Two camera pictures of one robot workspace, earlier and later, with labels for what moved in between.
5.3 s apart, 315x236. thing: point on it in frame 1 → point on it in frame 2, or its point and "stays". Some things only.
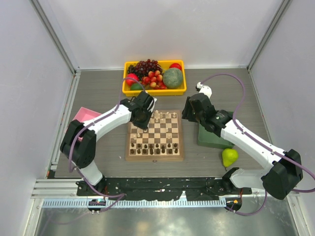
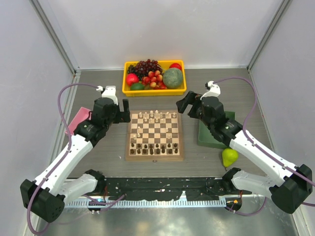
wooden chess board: x=162 y=141 stays
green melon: x=172 y=77 stays
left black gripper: x=144 y=125 → x=123 y=116
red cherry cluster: x=154 y=79 stays
